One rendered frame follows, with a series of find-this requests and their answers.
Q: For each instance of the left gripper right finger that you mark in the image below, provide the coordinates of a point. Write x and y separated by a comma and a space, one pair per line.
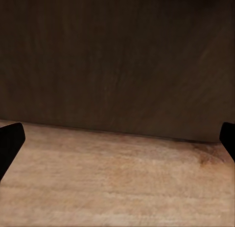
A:
227, 138

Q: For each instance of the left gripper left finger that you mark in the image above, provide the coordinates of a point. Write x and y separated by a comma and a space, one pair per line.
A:
12, 138

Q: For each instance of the cabinet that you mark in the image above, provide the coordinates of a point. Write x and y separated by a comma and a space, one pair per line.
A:
147, 67

